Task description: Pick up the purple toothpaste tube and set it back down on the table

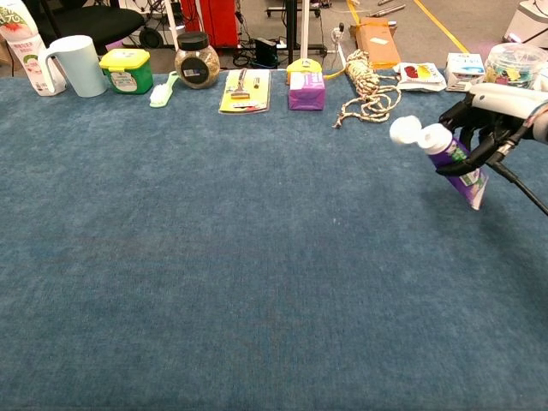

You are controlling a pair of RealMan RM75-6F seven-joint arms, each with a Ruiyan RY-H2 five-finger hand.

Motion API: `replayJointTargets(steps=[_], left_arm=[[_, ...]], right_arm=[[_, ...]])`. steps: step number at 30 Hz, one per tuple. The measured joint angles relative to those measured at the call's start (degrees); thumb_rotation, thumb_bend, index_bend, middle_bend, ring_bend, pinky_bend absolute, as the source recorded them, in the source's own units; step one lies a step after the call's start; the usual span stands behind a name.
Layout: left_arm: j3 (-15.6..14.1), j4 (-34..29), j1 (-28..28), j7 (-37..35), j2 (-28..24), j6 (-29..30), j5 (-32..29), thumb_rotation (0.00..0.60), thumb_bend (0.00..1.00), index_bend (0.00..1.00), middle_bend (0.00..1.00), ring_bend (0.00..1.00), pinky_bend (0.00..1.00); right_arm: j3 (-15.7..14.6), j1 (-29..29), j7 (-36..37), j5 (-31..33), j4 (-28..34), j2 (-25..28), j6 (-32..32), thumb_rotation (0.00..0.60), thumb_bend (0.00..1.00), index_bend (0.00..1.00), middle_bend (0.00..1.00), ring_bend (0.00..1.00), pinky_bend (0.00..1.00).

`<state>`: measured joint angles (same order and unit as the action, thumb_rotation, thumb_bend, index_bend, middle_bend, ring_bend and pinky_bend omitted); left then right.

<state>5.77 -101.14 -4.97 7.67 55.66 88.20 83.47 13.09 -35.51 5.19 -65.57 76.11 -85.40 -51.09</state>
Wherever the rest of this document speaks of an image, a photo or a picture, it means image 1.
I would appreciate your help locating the mint green scrubbing brush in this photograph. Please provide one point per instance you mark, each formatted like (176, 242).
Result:
(162, 95)

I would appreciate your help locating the black office chair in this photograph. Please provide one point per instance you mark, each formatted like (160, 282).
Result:
(98, 21)

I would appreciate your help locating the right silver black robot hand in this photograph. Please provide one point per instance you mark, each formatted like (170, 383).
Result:
(496, 98)

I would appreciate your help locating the white upright pole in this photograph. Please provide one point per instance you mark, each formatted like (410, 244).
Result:
(305, 30)

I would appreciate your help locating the purple white toothpaste tube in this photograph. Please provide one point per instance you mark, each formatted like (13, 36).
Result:
(438, 145)

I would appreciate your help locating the brown cardboard box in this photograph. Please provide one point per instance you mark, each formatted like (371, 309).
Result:
(379, 43)

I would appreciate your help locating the purple small carton box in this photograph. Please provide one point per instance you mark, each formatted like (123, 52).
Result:
(306, 92)

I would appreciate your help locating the black box device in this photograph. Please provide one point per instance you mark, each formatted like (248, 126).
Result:
(265, 51)

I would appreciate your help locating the yellow tape measure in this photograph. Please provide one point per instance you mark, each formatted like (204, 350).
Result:
(304, 66)

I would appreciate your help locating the white blue milk carton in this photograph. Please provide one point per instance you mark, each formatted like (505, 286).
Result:
(464, 68)

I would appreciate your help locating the red cabinet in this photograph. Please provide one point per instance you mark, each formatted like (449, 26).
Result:
(210, 21)

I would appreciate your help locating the green container yellow lid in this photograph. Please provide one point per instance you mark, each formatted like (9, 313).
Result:
(126, 73)

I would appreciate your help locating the drink bottle yellow cap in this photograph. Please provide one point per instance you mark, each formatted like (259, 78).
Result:
(30, 60)

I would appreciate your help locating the razor in yellow package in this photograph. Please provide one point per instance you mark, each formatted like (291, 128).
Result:
(246, 92)

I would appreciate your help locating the white slanted frame leg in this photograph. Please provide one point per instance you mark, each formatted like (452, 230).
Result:
(171, 17)

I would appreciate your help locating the white snack packet red yellow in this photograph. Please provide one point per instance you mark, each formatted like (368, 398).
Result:
(421, 77)

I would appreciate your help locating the light blue plastic pitcher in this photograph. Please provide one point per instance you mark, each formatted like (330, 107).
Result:
(83, 68)

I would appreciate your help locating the blue felt table mat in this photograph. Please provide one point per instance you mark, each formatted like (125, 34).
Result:
(214, 257)

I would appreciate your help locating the clear tub of binder clips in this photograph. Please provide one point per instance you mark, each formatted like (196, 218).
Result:
(516, 60)

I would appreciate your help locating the glass jar black lid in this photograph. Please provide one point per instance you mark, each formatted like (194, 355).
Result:
(198, 64)

